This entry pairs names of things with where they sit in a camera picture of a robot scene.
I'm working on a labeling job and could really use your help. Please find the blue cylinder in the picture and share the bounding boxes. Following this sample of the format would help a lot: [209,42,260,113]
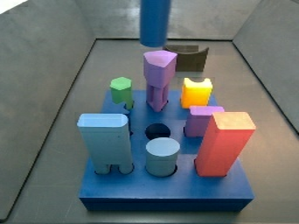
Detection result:
[140,0,172,47]

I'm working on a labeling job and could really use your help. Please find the light blue round peg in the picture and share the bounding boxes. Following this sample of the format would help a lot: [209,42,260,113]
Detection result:
[145,137,180,177]

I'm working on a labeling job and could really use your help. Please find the blue peg board base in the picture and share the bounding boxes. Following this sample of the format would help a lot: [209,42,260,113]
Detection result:
[78,88,256,213]

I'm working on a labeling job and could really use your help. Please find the dark blue star peg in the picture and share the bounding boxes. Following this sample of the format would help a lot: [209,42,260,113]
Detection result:
[101,102,132,137]

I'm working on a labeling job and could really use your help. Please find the green hexagon peg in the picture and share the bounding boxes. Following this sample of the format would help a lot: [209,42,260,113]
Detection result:
[109,77,133,109]

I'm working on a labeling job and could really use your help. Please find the small purple square block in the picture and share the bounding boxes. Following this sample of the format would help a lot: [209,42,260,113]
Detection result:
[183,106,224,137]

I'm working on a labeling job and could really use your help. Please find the tall light blue block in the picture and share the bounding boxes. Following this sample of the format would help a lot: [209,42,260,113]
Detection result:
[77,113,133,174]

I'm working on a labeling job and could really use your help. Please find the yellow notched block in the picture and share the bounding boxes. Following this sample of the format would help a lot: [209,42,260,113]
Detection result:
[180,78,212,109]

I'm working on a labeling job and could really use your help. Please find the tall purple pentagon peg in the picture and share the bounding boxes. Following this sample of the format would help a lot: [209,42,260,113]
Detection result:
[144,50,177,112]

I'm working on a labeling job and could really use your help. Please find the black curved cradle stand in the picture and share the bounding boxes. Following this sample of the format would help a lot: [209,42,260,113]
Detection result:
[163,45,209,72]

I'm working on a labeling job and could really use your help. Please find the tall red rectangular block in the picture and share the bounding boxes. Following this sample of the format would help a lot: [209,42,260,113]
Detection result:
[195,112,256,177]

